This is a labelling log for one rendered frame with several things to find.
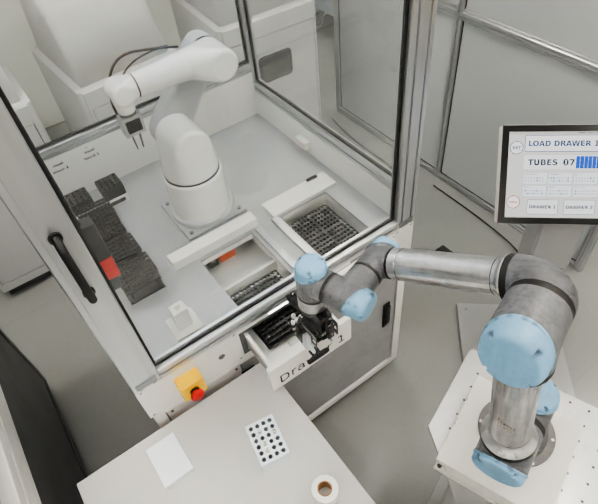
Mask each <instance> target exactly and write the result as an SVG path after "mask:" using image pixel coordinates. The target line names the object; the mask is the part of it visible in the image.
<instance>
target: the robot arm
mask: <svg viewBox="0 0 598 504"><path fill-rule="evenodd" d="M294 272H295V273H294V279H295V283H296V290H294V291H292V292H291V293H290V294H288V295H286V298H287V300H288V303H289V304H290V305H291V306H293V307H294V308H296V309H297V310H298V311H300V312H301V313H302V315H300V316H299V318H298V320H297V325H296V329H295V335H296V337H297V338H298V340H299V341H300V342H301V344H302V345H303V346H304V347H305V348H306V349H309V350H310V351H311V352H312V353H314V354H315V353H316V351H315V349H314V347H313V345H314V346H315V348H316V349H317V343H319V342H321V341H323V340H325V339H328V340H330V341H331V342H332V341H333V340H332V337H333V336H334V332H335V333H336V334H338V323H337V322H336V321H335V320H334V319H333V318H332V313H331V312H330V311H329V310H328V306H329V307H331V308H333V309H335V310H336V311H338V312H340V313H342V314H343V315H344V316H348V317H350V318H352V319H354V320H356V321H359V322H362V321H365V320H366V319H367V318H368V317H369V316H370V314H371V313H372V310H373V309H374V307H375V305H376V302H377V295H376V293H375V292H374V291H375V290H376V288H377V287H378V286H379V284H380V283H381V282H382V280H383V279H391V280H398V281H405V282H411V283H418V284H424V285H431V286H437V287H444V288H450V289H457V290H463V291H470V292H476V293H483V294H489V295H496V296H498V297H499V298H500V300H501V302H500V304H499V306H498V307H497V309H496V311H495V313H494V314H493V316H492V318H491V320H490V321H489V322H488V323H487V325H486V326H485V327H484V329H483V331H482V333H481V336H480V340H479V343H478V356H479V359H480V362H481V364H482V365H483V366H486V371H487V372H488V373H489V374H490V375H491V376H493V380H492V390H491V401H490V411H489V413H488V414H487V415H486V416H485V418H484V419H483V421H482V423H481V428H480V438H479V441H478V443H477V445H476V447H475V449H473V451H474V452H473V454H472V457H471V458H472V462H473V463H474V465H475V466H476V467H477V468H478V469H479V470H481V471H482V472H483V473H484V474H486V475H487V476H489V477H491V478H492V479H494V480H496V481H498V482H500V483H502V484H505V485H507V486H511V487H521V486H522V485H523V484H524V482H525V480H526V479H527V478H528V474H529V471H530V469H531V466H532V464H533V462H534V459H535V457H536V456H538V455H540V454H541V453H542V452H543V450H544V449H545V447H546V445H547V443H548V439H549V429H548V427H549V424H550V422H551V420H552V417H553V415H554V413H555V412H556V411H557V409H558V408H559V404H560V393H559V390H558V388H557V387H556V385H555V384H554V383H553V382H552V381H551V380H550V379H551V378H552V376H553V375H554V372H555V369H556V365H557V361H558V357H559V353H560V349H561V346H562V344H563V341H564V339H565V337H566V335H567V332H568V330H569V328H570V326H571V324H572V321H573V319H574V317H575V315H576V313H577V310H578V304H579V297H578V292H577V289H576V287H575V285H574V283H573V281H572V280H571V278H570V277H569V276H568V275H567V274H566V273H565V272H564V271H563V270H562V269H561V268H559V267H558V266H556V265H554V264H553V263H551V262H549V261H547V260H544V259H541V258H538V257H535V256H531V255H525V254H516V253H508V254H506V255H505V256H504V257H492V256H482V255H471V254H461V253H451V252H441V251H430V250H420V249H410V248H400V246H399V245H398V243H397V242H396V241H394V240H393V239H389V238H388V237H386V236H380V237H377V238H376V239H375V240H374V241H373V242H372V243H371V244H369V245H368V246H367V248H366V249H365V251H364V252H363V254H362V255H361V256H360V257H359V258H358V260H357V261H356V262H355V263H354V264H353V266H352V267H351V268H350V269H349V271H348V272H347V273H346V274H345V275H344V276H341V275H339V274H337V273H335V272H333V271H331V270H329V269H328V266H327V263H326V261H325V259H324V258H323V257H322V256H321V255H319V254H315V253H308V254H304V255H302V256H301V257H299V258H298V259H297V261H296V262H295V265H294ZM333 323H334V324H333ZM334 326H336V329H335V328H334ZM310 336H311V337H310ZM313 340H314V341H315V343H314V342H313ZM312 344H313V345H312Z"/></svg>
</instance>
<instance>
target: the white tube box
mask: <svg viewBox="0 0 598 504"><path fill-rule="evenodd" d="M259 428H260V429H261V430H262V433H261V434H258V433H257V429H259ZM273 428H276V430H277V433H276V434H273V432H272V429H273ZM245 430H246V432H247V435H248V437H249V439H250V442H251V444H252V446H253V449H254V451H255V453H256V456H257V458H258V460H259V463H260V465H261V467H262V470H263V472H264V471H266V470H268V469H270V468H272V467H274V466H276V465H278V464H280V463H282V462H284V461H286V460H287V459H289V458H291V455H290V451H289V449H288V447H287V445H286V443H285V441H284V439H283V437H282V434H281V432H280V430H279V428H278V426H277V424H276V422H275V420H274V418H273V415H272V414H270V415H268V416H266V417H264V418H262V419H260V420H258V421H256V422H254V423H252V424H250V425H248V426H246V427H245ZM264 440H265V441H266V442H267V446H268V447H269V448H270V452H268V453H267V452H266V451H265V447H267V446H263V444H262V442H263V441H264Z"/></svg>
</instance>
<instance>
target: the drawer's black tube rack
mask: <svg viewBox="0 0 598 504"><path fill-rule="evenodd" d="M293 313H294V314H295V316H296V317H299V315H302V313H301V312H300V311H298V310H297V309H296V308H294V307H293V306H291V305H288V306H287V307H285V308H283V309H282V310H280V311H279V312H277V313H275V314H274V315H272V316H271V317H269V318H268V319H266V320H264V321H263V322H261V323H260V324H258V325H256V326H255V327H253V328H252V329H253V330H254V332H255V333H256V334H257V335H258V336H259V338H260V339H261V340H262V341H263V343H264V344H265V345H266V346H267V348H268V349H269V350H271V349H272V348H274V347H275V346H277V345H278V344H280V343H281V342H283V341H285V340H286V339H288V338H289V337H291V336H292V335H294V334H295V330H292V329H291V330H289V331H288V332H286V333H285V334H283V335H282V336H280V337H279V338H277V339H276V340H274V341H273V342H271V343H270V344H268V343H267V342H266V341H265V338H267V337H270V335H272V334H273V333H275V332H276V331H278V330H279V329H281V328H282V327H284V326H285V325H287V324H290V322H291V320H295V319H292V317H291V314H293Z"/></svg>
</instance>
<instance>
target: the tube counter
mask: <svg viewBox="0 0 598 504"><path fill-rule="evenodd" d="M562 169H598V155H563V160H562Z"/></svg>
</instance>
